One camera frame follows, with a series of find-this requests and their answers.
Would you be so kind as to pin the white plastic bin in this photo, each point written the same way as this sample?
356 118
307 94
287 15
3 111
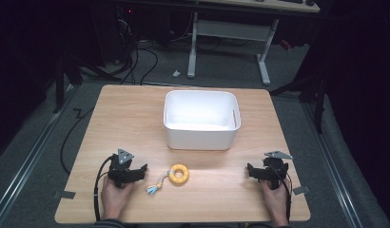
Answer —
201 122

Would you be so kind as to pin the person's right hand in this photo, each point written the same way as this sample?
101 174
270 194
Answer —
275 202

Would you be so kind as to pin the black metal stand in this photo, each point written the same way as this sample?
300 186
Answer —
60 85
313 88

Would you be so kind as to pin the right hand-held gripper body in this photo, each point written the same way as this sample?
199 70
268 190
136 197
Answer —
275 171

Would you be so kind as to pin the white scrap on floor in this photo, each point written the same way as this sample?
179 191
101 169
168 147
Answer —
176 73

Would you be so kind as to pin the person's left hand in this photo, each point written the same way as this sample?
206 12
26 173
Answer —
113 198

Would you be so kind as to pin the white-framed desk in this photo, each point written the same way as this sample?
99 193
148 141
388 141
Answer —
229 30

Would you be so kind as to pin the metal floor rail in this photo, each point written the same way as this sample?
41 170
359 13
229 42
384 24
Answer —
28 158
332 167

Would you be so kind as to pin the grey tape piece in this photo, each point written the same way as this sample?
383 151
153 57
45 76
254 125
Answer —
301 190
67 194

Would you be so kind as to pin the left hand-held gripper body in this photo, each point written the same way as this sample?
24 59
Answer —
119 172

